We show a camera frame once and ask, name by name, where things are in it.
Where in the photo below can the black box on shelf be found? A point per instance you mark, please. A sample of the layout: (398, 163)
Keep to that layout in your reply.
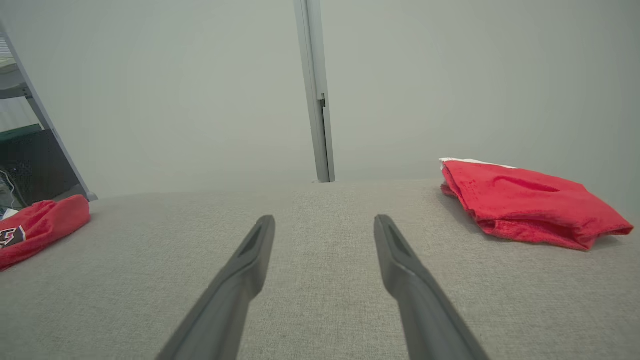
(35, 165)

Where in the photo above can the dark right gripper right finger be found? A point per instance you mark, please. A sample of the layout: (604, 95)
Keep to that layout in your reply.
(425, 310)

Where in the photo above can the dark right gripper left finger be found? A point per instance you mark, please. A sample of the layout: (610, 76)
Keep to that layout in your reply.
(225, 305)

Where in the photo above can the grey partition post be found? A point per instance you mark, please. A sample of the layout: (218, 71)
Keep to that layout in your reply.
(315, 75)

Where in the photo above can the red garment with white trim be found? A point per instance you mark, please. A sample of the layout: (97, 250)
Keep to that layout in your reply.
(530, 205)

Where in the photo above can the grey metal shelf frame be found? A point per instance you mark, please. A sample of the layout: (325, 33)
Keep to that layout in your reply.
(56, 145)

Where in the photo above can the red garment with logo print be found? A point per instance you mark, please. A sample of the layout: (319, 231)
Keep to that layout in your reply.
(45, 220)

